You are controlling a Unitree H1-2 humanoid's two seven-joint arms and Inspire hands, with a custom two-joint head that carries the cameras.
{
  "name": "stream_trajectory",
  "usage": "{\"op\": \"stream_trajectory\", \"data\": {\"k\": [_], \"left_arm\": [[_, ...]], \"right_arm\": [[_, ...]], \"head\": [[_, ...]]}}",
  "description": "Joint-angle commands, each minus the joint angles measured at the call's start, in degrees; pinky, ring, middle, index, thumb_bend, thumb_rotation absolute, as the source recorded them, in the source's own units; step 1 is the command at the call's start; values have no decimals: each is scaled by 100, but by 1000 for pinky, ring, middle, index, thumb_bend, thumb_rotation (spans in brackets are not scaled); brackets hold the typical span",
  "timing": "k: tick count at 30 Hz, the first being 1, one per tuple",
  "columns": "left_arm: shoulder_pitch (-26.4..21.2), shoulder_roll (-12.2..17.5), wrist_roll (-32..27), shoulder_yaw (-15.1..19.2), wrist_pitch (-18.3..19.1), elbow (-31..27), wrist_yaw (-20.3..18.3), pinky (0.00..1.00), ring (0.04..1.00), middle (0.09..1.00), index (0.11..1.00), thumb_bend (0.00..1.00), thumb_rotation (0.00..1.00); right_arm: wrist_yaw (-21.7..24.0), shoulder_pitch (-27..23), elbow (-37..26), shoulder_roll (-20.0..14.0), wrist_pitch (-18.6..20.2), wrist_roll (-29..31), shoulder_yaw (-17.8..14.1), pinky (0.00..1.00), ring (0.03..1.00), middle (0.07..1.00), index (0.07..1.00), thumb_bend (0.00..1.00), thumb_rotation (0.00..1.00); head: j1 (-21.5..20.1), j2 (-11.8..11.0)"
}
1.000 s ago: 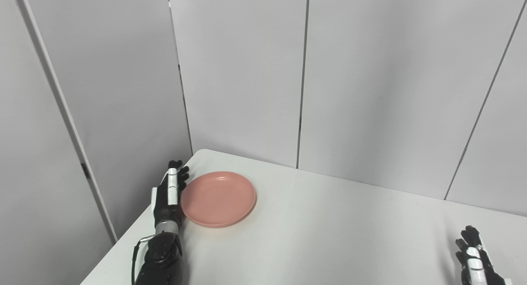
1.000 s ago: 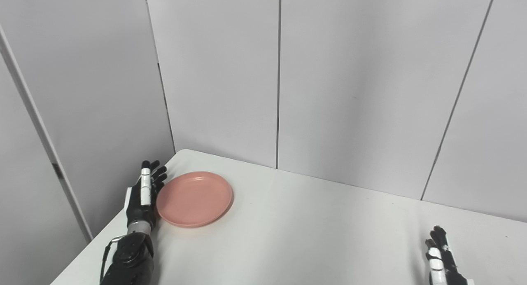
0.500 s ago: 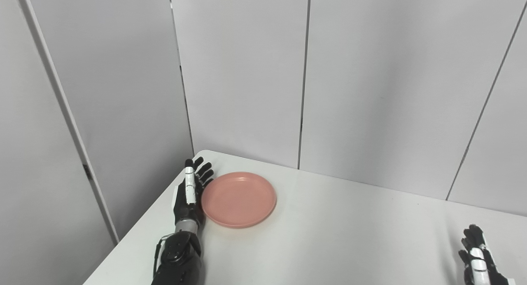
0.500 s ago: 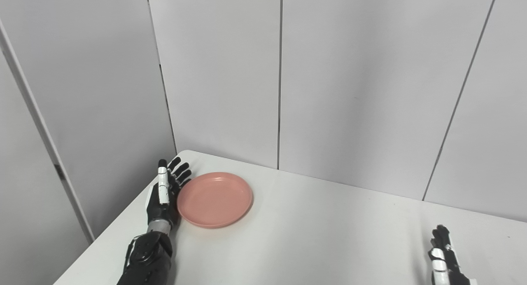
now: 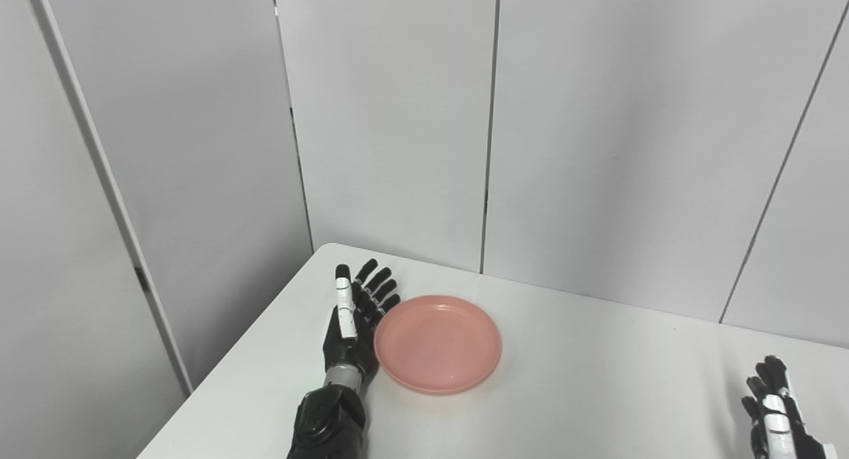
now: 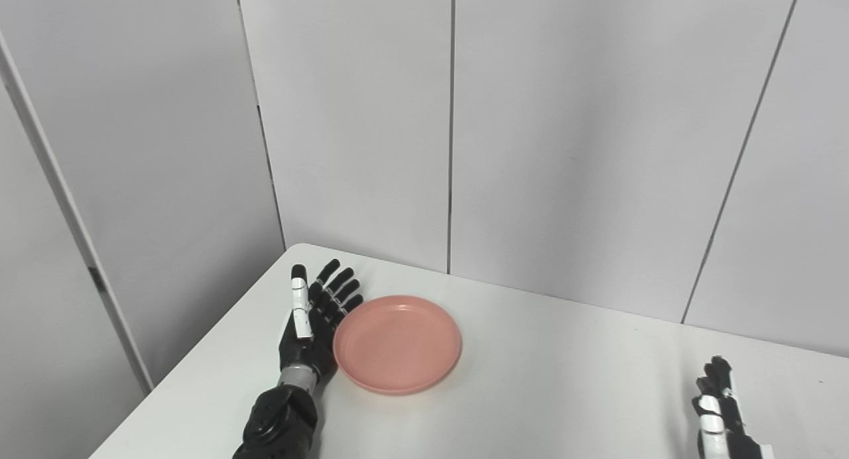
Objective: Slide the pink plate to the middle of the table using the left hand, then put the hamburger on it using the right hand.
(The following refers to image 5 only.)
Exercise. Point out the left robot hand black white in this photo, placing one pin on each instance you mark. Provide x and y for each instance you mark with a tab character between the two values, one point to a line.
351	320

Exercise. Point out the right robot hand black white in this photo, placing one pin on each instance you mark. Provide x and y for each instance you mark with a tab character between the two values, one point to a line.
776	412

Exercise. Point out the pink plastic plate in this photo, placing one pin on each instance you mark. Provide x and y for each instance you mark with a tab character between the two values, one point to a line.
438	344

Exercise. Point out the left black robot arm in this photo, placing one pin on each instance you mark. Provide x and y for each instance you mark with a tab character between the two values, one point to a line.
329	419

